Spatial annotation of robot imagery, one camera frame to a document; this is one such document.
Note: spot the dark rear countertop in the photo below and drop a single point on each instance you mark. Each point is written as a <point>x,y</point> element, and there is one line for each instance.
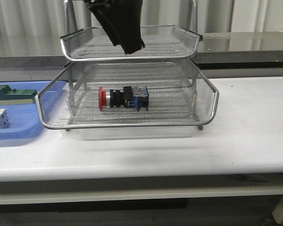
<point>215,51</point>

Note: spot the white table leg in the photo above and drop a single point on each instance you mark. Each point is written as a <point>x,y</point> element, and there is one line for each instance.
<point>278,212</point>

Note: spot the green electrical module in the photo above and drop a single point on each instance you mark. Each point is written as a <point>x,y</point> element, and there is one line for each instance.
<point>9,96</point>

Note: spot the blue plastic tray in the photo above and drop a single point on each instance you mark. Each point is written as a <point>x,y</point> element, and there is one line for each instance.
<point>23,119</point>

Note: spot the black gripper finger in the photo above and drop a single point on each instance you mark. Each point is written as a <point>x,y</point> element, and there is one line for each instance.
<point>106,25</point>
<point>124,20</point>

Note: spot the silver mesh tray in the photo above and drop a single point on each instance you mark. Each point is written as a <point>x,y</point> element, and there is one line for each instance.
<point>169,100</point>
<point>52,100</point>
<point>161,42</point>

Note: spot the red emergency stop button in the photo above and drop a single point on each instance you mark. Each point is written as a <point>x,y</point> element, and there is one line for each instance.
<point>135,97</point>

